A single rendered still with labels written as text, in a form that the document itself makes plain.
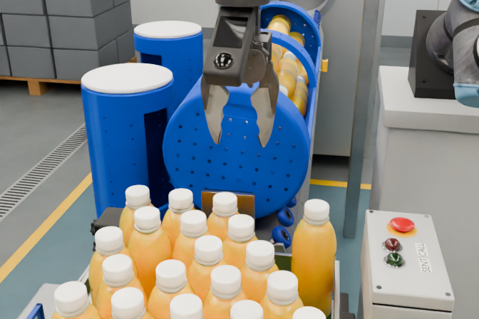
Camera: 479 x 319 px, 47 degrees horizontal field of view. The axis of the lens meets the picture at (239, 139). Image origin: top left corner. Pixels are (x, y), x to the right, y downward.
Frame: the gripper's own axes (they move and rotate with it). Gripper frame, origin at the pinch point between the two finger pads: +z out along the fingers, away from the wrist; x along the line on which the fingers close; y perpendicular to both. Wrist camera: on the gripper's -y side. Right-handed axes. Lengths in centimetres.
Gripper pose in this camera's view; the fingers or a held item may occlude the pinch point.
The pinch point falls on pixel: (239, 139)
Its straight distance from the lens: 77.9
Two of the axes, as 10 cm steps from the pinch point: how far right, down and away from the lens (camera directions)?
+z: 0.0, 9.1, 4.1
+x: -9.9, -0.7, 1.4
